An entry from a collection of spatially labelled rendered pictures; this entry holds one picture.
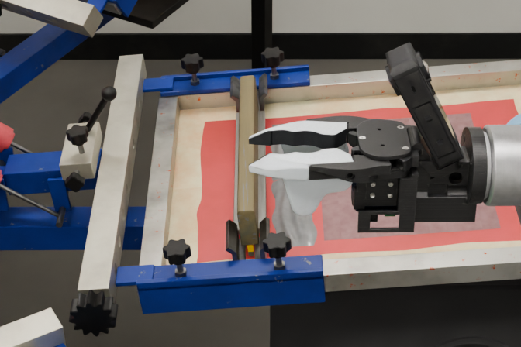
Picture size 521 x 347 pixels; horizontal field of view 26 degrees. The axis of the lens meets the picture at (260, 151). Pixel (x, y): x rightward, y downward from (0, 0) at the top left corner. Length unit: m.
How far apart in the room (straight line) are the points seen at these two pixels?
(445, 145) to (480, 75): 1.27
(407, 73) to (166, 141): 1.22
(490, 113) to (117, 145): 0.72
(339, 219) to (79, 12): 0.70
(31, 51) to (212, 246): 0.85
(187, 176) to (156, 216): 0.16
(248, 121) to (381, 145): 1.04
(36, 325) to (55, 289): 1.57
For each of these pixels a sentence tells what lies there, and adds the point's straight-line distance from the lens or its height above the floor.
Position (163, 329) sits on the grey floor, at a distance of 3.19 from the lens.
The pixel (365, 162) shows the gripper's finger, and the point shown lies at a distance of 1.00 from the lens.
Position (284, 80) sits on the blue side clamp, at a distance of 2.26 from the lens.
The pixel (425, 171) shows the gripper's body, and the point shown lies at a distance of 1.04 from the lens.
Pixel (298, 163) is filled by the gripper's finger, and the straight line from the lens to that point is 0.99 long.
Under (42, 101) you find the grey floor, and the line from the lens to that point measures 4.11.
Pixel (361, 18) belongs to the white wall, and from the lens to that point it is 4.21.
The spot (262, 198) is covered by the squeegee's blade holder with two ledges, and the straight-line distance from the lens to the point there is 1.97.
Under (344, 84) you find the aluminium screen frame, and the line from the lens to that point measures 2.26.
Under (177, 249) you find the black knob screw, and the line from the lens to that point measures 1.80.
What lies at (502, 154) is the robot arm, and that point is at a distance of 1.03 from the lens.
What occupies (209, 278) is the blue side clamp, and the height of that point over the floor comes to 1.05.
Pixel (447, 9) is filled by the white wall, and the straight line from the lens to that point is 4.23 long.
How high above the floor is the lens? 2.29
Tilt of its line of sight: 37 degrees down
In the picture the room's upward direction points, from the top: straight up
